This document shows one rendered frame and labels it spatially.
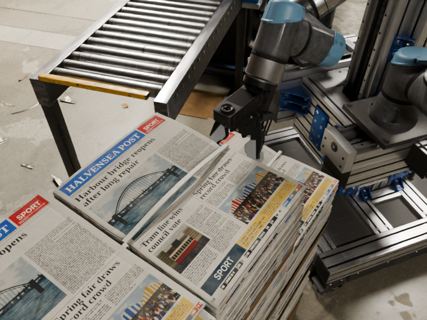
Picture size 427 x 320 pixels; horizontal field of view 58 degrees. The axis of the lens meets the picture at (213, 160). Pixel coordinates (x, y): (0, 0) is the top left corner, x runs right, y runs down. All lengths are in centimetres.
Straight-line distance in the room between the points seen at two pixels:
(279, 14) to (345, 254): 114
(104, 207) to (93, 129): 190
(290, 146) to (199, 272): 153
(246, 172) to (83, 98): 224
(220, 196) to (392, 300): 134
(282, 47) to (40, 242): 55
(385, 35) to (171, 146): 89
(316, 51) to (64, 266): 60
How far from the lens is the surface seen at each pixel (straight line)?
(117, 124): 258
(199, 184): 71
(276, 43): 76
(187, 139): 79
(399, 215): 192
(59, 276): 64
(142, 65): 157
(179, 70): 151
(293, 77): 163
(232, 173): 73
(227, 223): 65
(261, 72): 77
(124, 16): 199
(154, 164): 75
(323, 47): 82
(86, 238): 66
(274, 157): 110
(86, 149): 245
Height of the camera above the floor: 159
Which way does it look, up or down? 45 degrees down
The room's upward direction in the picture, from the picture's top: straight up
